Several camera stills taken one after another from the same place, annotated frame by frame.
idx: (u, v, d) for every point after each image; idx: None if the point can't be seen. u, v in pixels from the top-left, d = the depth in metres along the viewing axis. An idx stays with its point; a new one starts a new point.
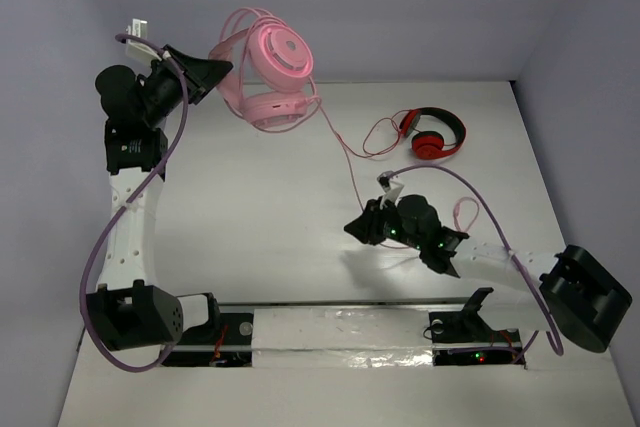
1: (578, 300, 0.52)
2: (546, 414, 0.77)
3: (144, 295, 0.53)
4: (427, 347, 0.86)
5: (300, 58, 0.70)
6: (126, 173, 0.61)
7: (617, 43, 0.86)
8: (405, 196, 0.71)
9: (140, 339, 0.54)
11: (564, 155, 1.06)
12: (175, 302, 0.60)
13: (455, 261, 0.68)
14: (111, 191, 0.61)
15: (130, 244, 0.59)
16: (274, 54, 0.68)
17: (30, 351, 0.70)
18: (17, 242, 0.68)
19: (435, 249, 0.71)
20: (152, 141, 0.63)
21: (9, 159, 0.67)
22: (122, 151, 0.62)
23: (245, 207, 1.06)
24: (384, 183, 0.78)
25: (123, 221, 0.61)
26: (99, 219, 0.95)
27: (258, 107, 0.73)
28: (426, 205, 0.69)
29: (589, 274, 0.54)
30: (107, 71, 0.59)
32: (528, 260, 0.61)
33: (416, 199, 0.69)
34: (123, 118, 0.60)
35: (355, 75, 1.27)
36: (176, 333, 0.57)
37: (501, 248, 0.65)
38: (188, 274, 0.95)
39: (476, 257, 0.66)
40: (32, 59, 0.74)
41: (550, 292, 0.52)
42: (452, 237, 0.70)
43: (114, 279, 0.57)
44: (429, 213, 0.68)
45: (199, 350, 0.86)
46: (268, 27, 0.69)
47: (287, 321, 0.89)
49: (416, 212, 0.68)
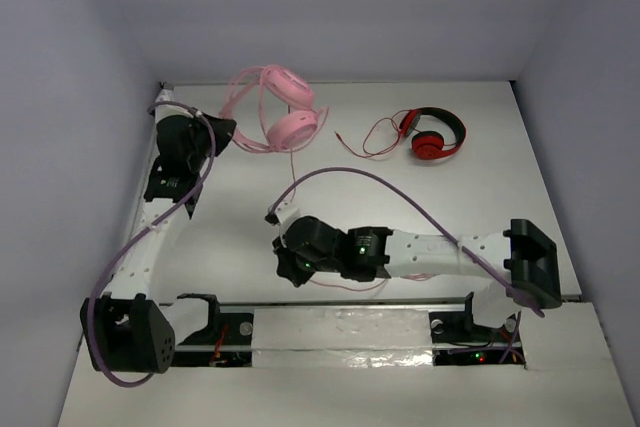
1: (541, 276, 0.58)
2: (545, 414, 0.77)
3: (141, 311, 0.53)
4: (427, 347, 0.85)
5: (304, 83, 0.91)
6: (158, 200, 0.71)
7: (619, 41, 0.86)
8: (290, 230, 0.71)
9: (125, 359, 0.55)
11: (564, 155, 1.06)
12: (171, 334, 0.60)
13: (390, 266, 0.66)
14: (143, 214, 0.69)
15: (144, 260, 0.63)
16: (292, 80, 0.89)
17: (31, 351, 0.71)
18: (20, 242, 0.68)
19: (353, 258, 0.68)
20: (187, 180, 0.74)
21: (13, 158, 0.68)
22: (160, 183, 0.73)
23: (244, 209, 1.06)
24: (273, 219, 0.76)
25: (144, 240, 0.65)
26: (101, 220, 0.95)
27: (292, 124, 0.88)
28: (311, 225, 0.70)
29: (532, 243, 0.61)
30: (165, 121, 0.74)
32: (480, 247, 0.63)
33: (302, 226, 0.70)
34: (168, 156, 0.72)
35: (355, 76, 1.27)
36: (163, 363, 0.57)
37: (447, 240, 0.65)
38: (188, 275, 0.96)
39: (416, 257, 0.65)
40: (35, 60, 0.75)
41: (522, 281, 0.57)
42: (371, 237, 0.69)
43: (120, 289, 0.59)
44: (318, 229, 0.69)
45: (200, 350, 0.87)
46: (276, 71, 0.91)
47: (286, 321, 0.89)
49: (304, 237, 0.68)
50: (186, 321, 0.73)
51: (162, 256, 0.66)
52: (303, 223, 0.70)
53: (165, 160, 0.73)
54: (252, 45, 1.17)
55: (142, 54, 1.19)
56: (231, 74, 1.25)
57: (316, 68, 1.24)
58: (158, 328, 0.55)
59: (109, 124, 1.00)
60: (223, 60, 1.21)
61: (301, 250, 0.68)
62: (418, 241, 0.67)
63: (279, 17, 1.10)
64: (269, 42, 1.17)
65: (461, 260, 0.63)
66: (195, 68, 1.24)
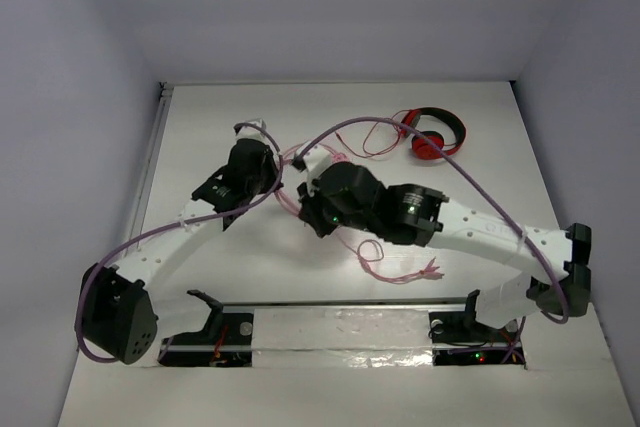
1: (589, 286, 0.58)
2: (545, 413, 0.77)
3: (131, 299, 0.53)
4: (427, 347, 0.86)
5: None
6: (201, 204, 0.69)
7: (618, 42, 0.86)
8: (327, 174, 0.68)
9: (98, 335, 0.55)
11: (564, 155, 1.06)
12: (153, 331, 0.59)
13: (441, 236, 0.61)
14: (183, 208, 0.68)
15: (160, 251, 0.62)
16: None
17: (31, 351, 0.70)
18: (20, 242, 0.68)
19: (396, 215, 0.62)
20: (236, 196, 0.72)
21: (13, 158, 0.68)
22: (212, 188, 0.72)
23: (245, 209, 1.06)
24: (301, 165, 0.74)
25: (170, 232, 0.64)
26: (100, 220, 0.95)
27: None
28: (351, 172, 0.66)
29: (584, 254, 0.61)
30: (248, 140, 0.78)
32: (541, 242, 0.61)
33: (341, 172, 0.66)
34: (234, 166, 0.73)
35: (355, 76, 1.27)
36: (130, 355, 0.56)
37: (509, 227, 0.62)
38: (188, 276, 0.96)
39: (472, 233, 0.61)
40: (34, 59, 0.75)
41: (573, 284, 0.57)
42: (416, 197, 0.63)
43: (127, 267, 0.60)
44: (358, 179, 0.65)
45: (200, 350, 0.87)
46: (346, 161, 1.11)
47: (287, 321, 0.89)
49: (344, 183, 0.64)
50: (182, 320, 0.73)
51: (179, 254, 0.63)
52: (344, 170, 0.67)
53: (229, 171, 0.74)
54: (252, 45, 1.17)
55: (141, 54, 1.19)
56: (230, 73, 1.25)
57: (315, 68, 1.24)
58: (140, 320, 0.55)
59: (108, 124, 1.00)
60: (223, 60, 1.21)
61: (335, 196, 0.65)
62: (478, 218, 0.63)
63: (279, 16, 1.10)
64: (269, 42, 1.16)
65: (521, 250, 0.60)
66: (195, 68, 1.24)
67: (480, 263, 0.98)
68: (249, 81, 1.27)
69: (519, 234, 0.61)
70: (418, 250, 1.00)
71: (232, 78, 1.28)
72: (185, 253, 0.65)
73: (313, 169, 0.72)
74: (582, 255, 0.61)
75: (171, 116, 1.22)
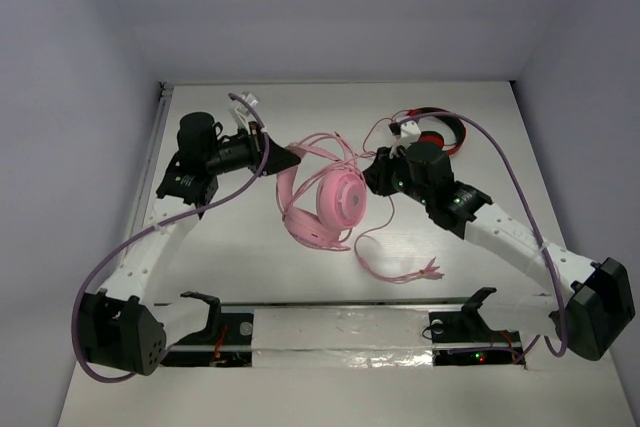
1: (598, 319, 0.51)
2: (545, 414, 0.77)
3: (133, 317, 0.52)
4: (427, 347, 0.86)
5: (358, 213, 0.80)
6: (169, 199, 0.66)
7: (619, 42, 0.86)
8: (415, 143, 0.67)
9: (109, 358, 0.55)
11: (564, 155, 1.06)
12: (161, 333, 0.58)
13: (472, 226, 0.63)
14: (152, 210, 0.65)
15: (144, 262, 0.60)
16: (338, 203, 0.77)
17: (30, 351, 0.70)
18: (20, 243, 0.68)
19: (445, 201, 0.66)
20: (202, 182, 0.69)
21: (12, 158, 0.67)
22: (175, 181, 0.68)
23: (244, 209, 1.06)
24: (396, 130, 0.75)
25: (147, 239, 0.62)
26: (100, 220, 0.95)
27: (306, 226, 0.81)
28: (438, 151, 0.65)
29: (616, 292, 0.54)
30: (195, 114, 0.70)
32: (560, 260, 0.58)
33: (426, 146, 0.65)
34: (188, 153, 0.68)
35: (355, 75, 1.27)
36: (148, 367, 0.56)
37: (535, 238, 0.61)
38: (189, 276, 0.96)
39: (497, 232, 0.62)
40: (34, 59, 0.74)
41: (576, 304, 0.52)
42: (468, 194, 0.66)
43: (117, 287, 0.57)
44: (438, 159, 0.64)
45: (199, 350, 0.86)
46: (346, 176, 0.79)
47: (288, 321, 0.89)
49: (423, 156, 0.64)
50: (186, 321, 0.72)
51: (162, 258, 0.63)
52: (431, 145, 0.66)
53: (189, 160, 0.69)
54: (252, 44, 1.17)
55: (140, 53, 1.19)
56: (230, 73, 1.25)
57: (315, 66, 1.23)
58: (146, 333, 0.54)
59: (108, 123, 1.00)
60: (223, 59, 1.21)
61: (412, 164, 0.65)
62: (510, 222, 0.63)
63: (279, 16, 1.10)
64: (269, 42, 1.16)
65: (535, 259, 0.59)
66: (195, 68, 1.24)
67: (480, 264, 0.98)
68: (249, 80, 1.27)
69: (541, 244, 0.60)
70: (418, 250, 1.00)
71: (232, 78, 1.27)
72: (167, 253, 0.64)
73: (404, 139, 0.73)
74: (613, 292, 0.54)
75: (170, 117, 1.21)
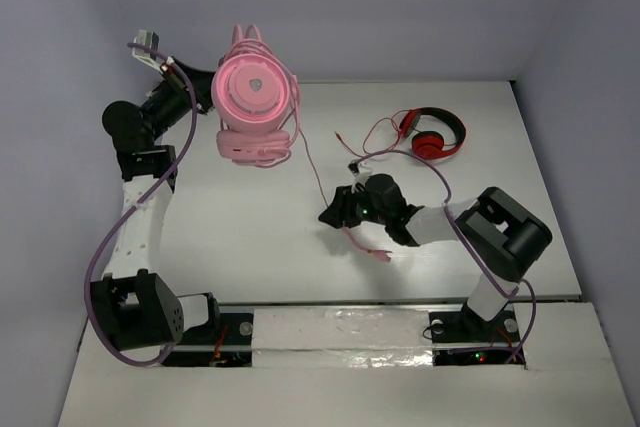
1: (494, 232, 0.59)
2: (545, 414, 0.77)
3: (148, 283, 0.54)
4: (427, 348, 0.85)
5: (267, 98, 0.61)
6: (140, 180, 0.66)
7: (617, 43, 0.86)
8: (373, 175, 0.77)
9: (139, 337, 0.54)
11: (564, 155, 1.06)
12: (176, 303, 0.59)
13: (410, 227, 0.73)
14: (125, 193, 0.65)
15: (138, 237, 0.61)
16: (230, 94, 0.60)
17: (31, 350, 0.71)
18: (19, 243, 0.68)
19: (398, 220, 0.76)
20: (163, 155, 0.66)
21: (11, 159, 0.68)
22: (136, 162, 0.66)
23: (241, 207, 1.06)
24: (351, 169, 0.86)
25: (132, 220, 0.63)
26: (99, 220, 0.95)
27: (222, 143, 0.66)
28: (390, 180, 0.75)
29: (505, 209, 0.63)
30: (108, 110, 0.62)
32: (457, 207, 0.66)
33: (382, 178, 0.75)
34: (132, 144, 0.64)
35: (354, 75, 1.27)
36: (176, 333, 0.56)
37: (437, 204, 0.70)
38: (189, 274, 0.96)
39: (423, 219, 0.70)
40: (34, 61, 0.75)
41: (466, 223, 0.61)
42: (412, 211, 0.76)
43: (120, 269, 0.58)
44: (392, 188, 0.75)
45: (199, 350, 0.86)
46: (241, 61, 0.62)
47: (287, 321, 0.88)
49: (378, 186, 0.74)
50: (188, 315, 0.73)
51: (155, 232, 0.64)
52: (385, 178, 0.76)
53: (134, 145, 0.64)
54: None
55: None
56: None
57: (315, 67, 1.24)
58: (165, 299, 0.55)
59: None
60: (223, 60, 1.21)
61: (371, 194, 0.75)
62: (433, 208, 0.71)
63: (279, 17, 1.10)
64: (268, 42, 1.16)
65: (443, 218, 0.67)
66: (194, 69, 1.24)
67: None
68: None
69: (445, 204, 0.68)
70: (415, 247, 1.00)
71: None
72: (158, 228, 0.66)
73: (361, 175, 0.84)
74: (507, 214, 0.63)
75: None
